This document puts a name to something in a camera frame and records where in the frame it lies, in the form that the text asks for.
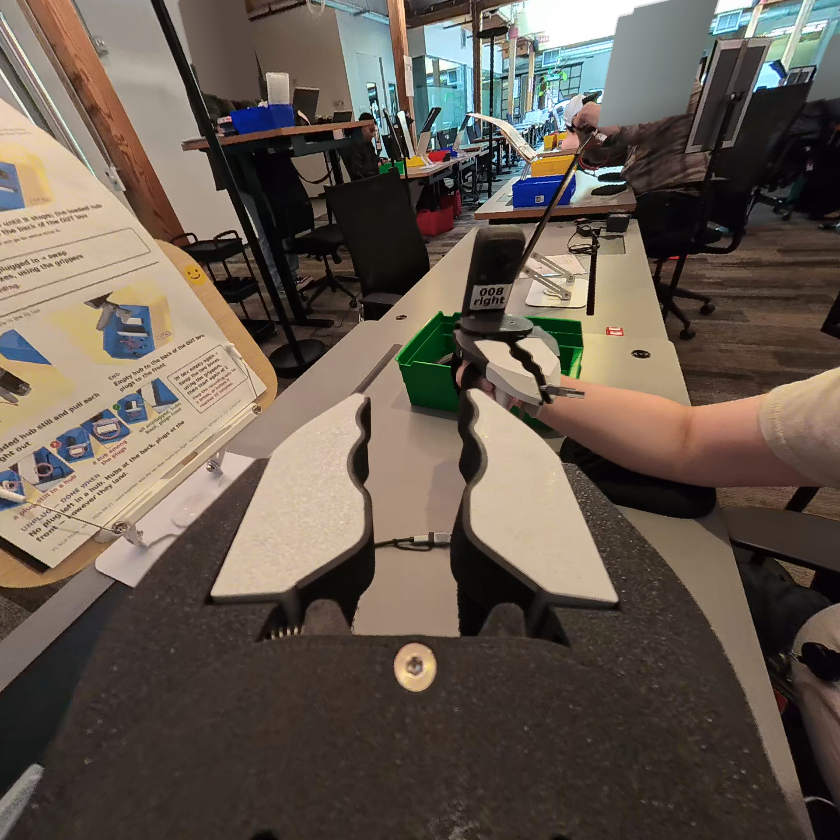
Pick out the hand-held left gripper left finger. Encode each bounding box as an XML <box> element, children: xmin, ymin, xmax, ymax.
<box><xmin>210</xmin><ymin>392</ymin><xmax>376</xmax><ymax>636</ymax></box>

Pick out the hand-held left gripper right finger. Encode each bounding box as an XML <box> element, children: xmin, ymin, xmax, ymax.
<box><xmin>451</xmin><ymin>387</ymin><xmax>620</xmax><ymax>624</ymax></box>

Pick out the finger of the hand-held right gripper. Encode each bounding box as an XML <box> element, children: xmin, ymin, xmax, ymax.
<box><xmin>472</xmin><ymin>338</ymin><xmax>550</xmax><ymax>420</ymax></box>
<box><xmin>511</xmin><ymin>328</ymin><xmax>563</xmax><ymax>396</ymax></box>

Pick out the green plastic bin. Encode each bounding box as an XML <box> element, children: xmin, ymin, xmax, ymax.
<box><xmin>395</xmin><ymin>310</ymin><xmax>585</xmax><ymax>434</ymax></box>

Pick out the small grey cable plug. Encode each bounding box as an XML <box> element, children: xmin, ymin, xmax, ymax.
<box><xmin>374</xmin><ymin>532</ymin><xmax>454</xmax><ymax>553</ymax></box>

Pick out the person's right forearm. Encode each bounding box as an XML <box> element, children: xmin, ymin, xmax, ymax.
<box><xmin>585</xmin><ymin>367</ymin><xmax>840</xmax><ymax>490</ymax></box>

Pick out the person's right hand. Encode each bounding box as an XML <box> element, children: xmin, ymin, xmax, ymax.
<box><xmin>458</xmin><ymin>365</ymin><xmax>593</xmax><ymax>450</ymax></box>

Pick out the white tablet stand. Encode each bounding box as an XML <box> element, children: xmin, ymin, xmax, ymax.
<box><xmin>524</xmin><ymin>251</ymin><xmax>589</xmax><ymax>309</ymax></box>

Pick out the red plastic bin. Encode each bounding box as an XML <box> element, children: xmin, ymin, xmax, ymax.
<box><xmin>416</xmin><ymin>190</ymin><xmax>463</xmax><ymax>237</ymax></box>

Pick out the blue plastic bin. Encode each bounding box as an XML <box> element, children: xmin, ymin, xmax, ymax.
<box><xmin>512</xmin><ymin>173</ymin><xmax>578</xmax><ymax>208</ymax></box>

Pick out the black office chair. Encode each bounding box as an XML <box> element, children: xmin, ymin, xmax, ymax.
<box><xmin>635</xmin><ymin>39</ymin><xmax>816</xmax><ymax>341</ymax></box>
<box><xmin>325</xmin><ymin>167</ymin><xmax>432</xmax><ymax>322</ymax></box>

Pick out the black power adapter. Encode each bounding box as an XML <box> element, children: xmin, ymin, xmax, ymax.
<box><xmin>575</xmin><ymin>212</ymin><xmax>632</xmax><ymax>255</ymax></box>

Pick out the white stand base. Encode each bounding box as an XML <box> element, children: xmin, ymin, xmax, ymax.
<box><xmin>95</xmin><ymin>451</ymin><xmax>257</xmax><ymax>588</ymax></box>

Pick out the wooden stand board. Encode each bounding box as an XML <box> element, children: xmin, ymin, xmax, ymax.
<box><xmin>0</xmin><ymin>239</ymin><xmax>278</xmax><ymax>589</ymax></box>

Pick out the black utility cart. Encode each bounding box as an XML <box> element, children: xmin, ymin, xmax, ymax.
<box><xmin>171</xmin><ymin>230</ymin><xmax>278</xmax><ymax>342</ymax></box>

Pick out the wooden high table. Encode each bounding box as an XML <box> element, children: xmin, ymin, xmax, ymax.
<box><xmin>182</xmin><ymin>119</ymin><xmax>376</xmax><ymax>153</ymax></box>

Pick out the black chair armrest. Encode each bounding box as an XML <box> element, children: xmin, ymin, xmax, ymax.
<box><xmin>722</xmin><ymin>504</ymin><xmax>840</xmax><ymax>580</ymax></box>

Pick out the printed instruction sheet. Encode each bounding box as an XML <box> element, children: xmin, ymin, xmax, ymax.
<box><xmin>0</xmin><ymin>98</ymin><xmax>266</xmax><ymax>569</ymax></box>

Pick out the blue storage bin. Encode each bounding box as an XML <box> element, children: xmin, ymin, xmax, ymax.
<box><xmin>230</xmin><ymin>104</ymin><xmax>298</xmax><ymax>136</ymax></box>

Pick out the black pole stand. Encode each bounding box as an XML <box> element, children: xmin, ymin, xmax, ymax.
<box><xmin>151</xmin><ymin>0</ymin><xmax>330</xmax><ymax>379</ymax></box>

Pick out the white rounded object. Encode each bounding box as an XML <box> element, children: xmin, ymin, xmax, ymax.
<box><xmin>789</xmin><ymin>604</ymin><xmax>840</xmax><ymax>809</ymax></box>

